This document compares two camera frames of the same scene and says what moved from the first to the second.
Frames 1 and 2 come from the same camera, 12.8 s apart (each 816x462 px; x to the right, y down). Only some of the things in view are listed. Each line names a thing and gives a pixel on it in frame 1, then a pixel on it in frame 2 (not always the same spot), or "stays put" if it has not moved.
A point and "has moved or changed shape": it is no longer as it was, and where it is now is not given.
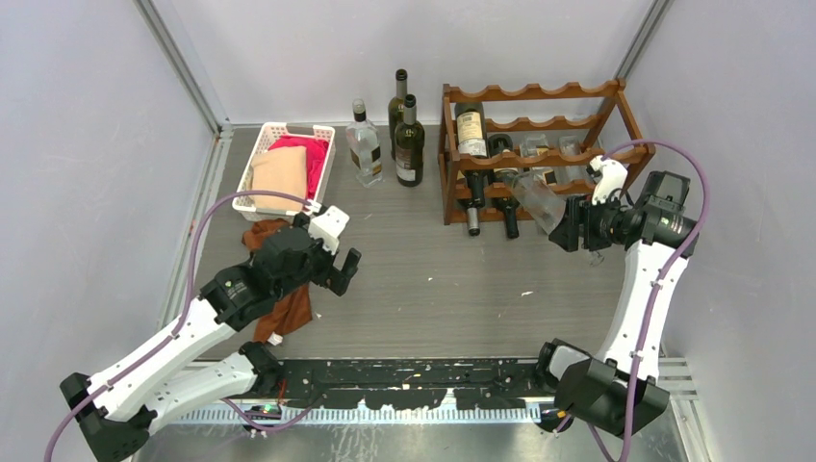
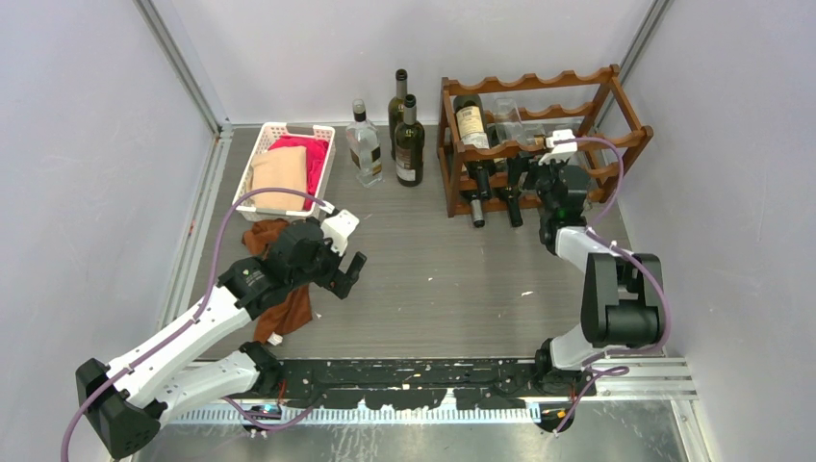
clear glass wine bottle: x=569 y=144 has moved or changed shape
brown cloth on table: x=291 y=311 stays put
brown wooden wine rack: x=495 y=143 has moved or changed shape
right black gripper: x=578 y=220 → x=530 y=166
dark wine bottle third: x=410 y=146 stays put
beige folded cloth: x=282 y=169 stays put
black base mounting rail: x=476 y=383 stays put
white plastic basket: x=269 y=134 stays put
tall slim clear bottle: x=546 y=203 has moved or changed shape
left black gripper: x=333 y=278 stays put
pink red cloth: x=316 y=153 stays put
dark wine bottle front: x=498 y=143 has moved or changed shape
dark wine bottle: x=471 y=128 has moved or changed shape
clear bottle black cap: x=365 y=147 stays put
